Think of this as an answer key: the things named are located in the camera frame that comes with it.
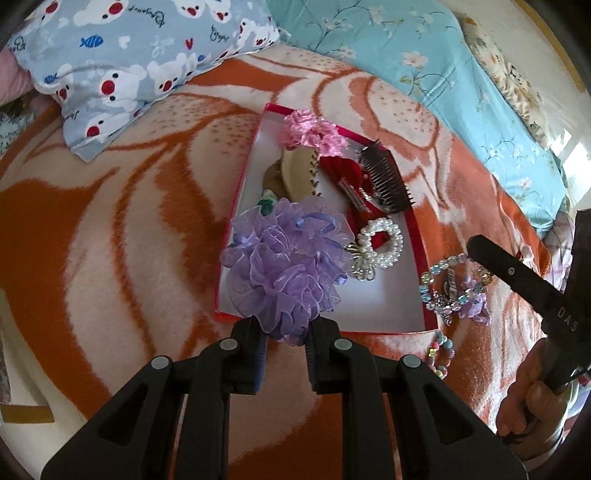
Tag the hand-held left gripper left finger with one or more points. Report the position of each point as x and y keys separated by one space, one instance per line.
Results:
x=261 y=364

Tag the lilac ruffled scrunchie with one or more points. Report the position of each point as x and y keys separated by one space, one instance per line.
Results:
x=475 y=305

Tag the cream floral pillow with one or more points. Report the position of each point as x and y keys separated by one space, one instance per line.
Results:
x=508 y=78

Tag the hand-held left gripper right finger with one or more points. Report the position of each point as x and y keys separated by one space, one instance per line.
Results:
x=310 y=364

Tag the metal hair claw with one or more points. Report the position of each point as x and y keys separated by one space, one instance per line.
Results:
x=362 y=263

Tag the black comb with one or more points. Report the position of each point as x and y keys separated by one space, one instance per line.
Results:
x=385 y=177

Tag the orange and white blanket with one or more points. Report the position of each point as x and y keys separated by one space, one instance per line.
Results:
x=115 y=277

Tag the bear print pillow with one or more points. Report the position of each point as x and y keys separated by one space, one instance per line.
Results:
x=120 y=60

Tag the pearl bead scrunchie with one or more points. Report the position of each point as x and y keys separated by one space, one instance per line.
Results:
x=390 y=251

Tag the blue floral quilt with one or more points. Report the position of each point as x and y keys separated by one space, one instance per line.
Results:
x=392 y=46

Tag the red bow hair clip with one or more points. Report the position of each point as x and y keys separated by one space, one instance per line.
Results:
x=339 y=168

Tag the pink scrunchie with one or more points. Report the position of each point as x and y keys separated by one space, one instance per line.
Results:
x=309 y=131

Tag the purple organza scrunchie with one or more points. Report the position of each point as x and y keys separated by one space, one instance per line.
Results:
x=281 y=267

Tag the purple plaid pillow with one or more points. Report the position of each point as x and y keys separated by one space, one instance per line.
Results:
x=556 y=244

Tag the cream stitched hair accessory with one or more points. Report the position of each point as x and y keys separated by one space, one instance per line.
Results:
x=298 y=173

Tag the green hair clip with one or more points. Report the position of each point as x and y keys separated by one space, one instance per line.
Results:
x=266 y=206

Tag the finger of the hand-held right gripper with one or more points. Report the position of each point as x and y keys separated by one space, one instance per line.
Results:
x=508 y=272

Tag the red jewelry box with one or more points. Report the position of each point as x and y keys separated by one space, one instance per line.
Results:
x=388 y=304

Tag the person's right hand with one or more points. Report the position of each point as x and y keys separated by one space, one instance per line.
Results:
x=521 y=397

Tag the floral patterned cloth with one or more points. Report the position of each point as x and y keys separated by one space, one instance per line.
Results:
x=9 y=127

